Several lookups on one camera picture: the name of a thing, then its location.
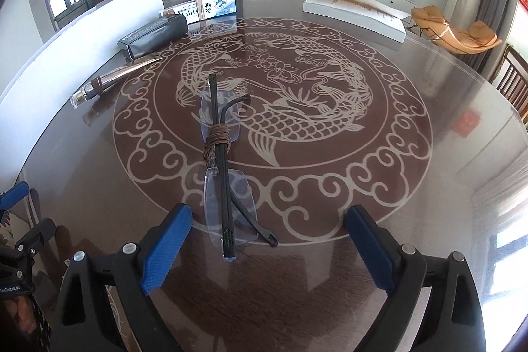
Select dark grey box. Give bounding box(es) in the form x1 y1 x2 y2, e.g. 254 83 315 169
117 14 189 60

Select silver horn-shaped case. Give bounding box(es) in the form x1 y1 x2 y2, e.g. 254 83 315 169
70 56 164 108

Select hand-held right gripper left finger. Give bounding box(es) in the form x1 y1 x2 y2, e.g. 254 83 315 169
55 202 194 352

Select orange lounge chair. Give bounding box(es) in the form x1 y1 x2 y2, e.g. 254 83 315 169
410 5 503 55

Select blue and white carton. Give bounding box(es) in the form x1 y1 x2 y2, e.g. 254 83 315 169
159 0 237 25

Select rimless eyeglasses with black temples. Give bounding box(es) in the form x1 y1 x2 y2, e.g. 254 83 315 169
199 73 280 263

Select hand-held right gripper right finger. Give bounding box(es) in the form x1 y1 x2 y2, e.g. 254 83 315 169
345 204 486 352

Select person's patterned clothing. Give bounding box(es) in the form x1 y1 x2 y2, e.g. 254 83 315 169
0 290 53 352

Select large open white box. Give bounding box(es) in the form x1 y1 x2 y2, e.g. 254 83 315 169
302 0 412 44

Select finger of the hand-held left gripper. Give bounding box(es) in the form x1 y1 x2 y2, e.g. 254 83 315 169
14 218 57 259
0 181 30 211

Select brown leather cord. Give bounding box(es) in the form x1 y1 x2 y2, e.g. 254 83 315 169
204 123 234 163

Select wooden slatted chair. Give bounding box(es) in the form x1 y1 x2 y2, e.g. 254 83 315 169
490 44 528 122

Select white partition board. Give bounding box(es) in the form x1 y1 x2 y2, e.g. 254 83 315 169
0 0 164 180

